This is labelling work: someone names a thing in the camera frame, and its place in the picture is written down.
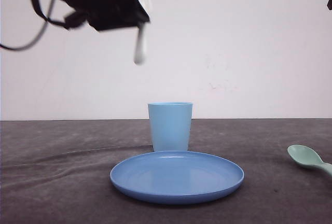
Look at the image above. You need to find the light blue plastic cup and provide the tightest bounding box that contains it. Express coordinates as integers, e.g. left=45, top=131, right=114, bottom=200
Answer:
left=148, top=102, right=193, bottom=151

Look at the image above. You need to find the white plastic fork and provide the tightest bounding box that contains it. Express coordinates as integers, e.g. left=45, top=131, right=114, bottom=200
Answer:
left=133, top=0, right=153, bottom=66

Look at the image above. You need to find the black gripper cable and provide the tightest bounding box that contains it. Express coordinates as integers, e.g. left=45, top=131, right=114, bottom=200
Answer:
left=0, top=0, right=90, bottom=51

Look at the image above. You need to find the blue plastic plate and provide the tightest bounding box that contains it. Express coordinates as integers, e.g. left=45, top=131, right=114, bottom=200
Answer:
left=109, top=151, right=245, bottom=205

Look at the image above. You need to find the dark grey table cloth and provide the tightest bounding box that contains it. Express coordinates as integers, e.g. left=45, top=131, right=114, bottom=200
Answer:
left=1, top=119, right=331, bottom=223

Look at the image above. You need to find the mint green plastic spoon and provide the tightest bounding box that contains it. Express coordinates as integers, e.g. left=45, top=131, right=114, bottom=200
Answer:
left=287, top=144, right=331, bottom=176

